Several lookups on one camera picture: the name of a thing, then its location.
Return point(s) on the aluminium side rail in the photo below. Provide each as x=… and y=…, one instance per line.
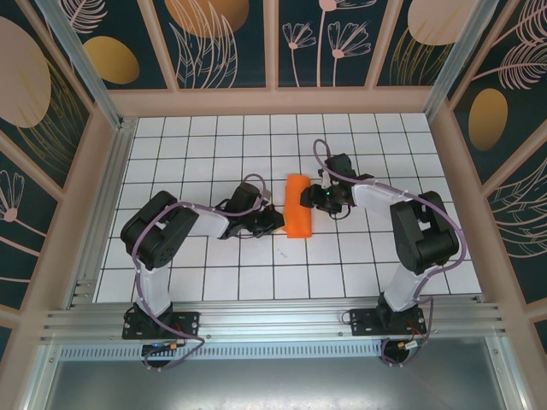
x=102, y=213

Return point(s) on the grey metal sheet shelf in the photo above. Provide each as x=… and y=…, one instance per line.
x=273, y=384

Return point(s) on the orange paper sheet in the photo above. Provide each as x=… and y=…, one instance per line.
x=295, y=222

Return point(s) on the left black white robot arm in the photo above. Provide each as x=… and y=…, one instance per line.
x=149, y=239

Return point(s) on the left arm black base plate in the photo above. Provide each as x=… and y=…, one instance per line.
x=188, y=324

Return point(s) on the long aluminium mounting rail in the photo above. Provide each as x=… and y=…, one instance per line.
x=273, y=320

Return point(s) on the aluminium corner post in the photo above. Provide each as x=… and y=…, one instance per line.
x=81, y=64
x=459, y=55

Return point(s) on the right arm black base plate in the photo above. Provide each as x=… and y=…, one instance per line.
x=363, y=322

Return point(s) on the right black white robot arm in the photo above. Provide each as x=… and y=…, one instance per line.
x=423, y=239

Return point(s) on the aluminium frame leg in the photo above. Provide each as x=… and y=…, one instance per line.
x=507, y=380
x=42, y=380

